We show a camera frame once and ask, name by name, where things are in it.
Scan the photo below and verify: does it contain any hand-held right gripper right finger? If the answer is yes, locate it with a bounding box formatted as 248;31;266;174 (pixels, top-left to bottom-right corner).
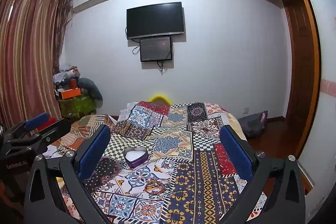
220;124;307;224

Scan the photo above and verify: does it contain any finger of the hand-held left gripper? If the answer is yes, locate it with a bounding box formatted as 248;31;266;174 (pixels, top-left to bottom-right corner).
4;112;51;140
0;118;72;159

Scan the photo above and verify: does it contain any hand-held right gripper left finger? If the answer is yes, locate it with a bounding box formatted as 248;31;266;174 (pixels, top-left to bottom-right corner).
24;124;112;224

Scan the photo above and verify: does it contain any purple heart-shaped tin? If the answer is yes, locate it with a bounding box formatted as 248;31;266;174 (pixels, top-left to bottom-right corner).
124;147;148;168

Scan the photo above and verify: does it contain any beaded woven bracelet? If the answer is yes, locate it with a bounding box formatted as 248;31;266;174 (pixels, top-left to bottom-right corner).
144;179;166;196

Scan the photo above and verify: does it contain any red box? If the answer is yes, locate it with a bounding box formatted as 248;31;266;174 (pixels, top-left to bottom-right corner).
37;120;57;133

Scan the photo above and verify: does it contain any orange striped cloth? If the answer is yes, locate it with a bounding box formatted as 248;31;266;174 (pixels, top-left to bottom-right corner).
51;114;118;151

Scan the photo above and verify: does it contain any green patterned box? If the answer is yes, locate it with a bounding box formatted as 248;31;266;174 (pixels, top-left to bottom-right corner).
58;94;96;118

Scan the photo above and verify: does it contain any dark bag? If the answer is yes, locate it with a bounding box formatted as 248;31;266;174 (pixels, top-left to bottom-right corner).
238;110;269;138

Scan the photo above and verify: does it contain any orange box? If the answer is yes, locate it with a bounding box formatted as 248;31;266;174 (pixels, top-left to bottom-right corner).
58;88;82;100

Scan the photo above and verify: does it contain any patchwork printed blanket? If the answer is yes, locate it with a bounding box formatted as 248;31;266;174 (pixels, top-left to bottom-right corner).
56;101;268;224

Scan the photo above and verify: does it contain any pile of household clutter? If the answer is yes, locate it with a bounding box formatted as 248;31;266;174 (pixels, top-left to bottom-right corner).
52;64;82;90

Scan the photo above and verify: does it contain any grey plush cushion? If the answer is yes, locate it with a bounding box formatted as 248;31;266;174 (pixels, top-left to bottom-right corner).
79;77;103;109

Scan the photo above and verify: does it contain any striped red curtain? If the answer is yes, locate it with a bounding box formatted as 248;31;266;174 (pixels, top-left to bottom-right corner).
0;0;71;130

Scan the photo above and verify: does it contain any yellow fuzzy item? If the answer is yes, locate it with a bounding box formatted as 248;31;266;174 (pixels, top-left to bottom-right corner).
150;94;172;104

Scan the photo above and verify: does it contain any small black monitor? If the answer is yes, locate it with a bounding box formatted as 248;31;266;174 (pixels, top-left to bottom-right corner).
139;36;173;62

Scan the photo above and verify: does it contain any black wall television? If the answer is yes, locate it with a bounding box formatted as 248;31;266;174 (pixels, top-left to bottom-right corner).
126;2;185;40

